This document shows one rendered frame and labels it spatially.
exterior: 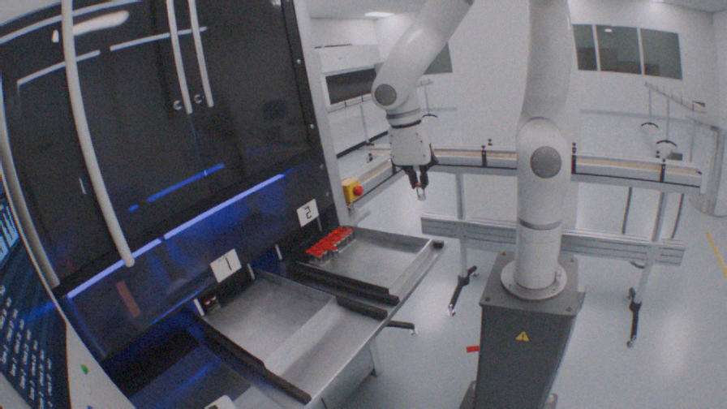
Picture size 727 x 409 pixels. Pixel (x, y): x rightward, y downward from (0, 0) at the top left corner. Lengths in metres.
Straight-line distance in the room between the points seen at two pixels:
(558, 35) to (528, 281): 0.58
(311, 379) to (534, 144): 0.65
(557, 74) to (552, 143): 0.15
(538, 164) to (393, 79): 0.33
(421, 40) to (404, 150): 0.27
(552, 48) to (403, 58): 0.31
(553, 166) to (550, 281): 0.35
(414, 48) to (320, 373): 0.69
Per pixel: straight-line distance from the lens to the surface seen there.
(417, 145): 0.80
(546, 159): 0.67
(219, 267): 0.93
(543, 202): 0.76
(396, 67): 0.68
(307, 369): 0.75
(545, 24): 0.73
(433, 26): 0.73
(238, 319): 0.96
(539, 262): 0.85
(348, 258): 1.07
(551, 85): 0.73
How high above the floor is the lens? 1.43
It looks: 22 degrees down
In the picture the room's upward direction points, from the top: 11 degrees counter-clockwise
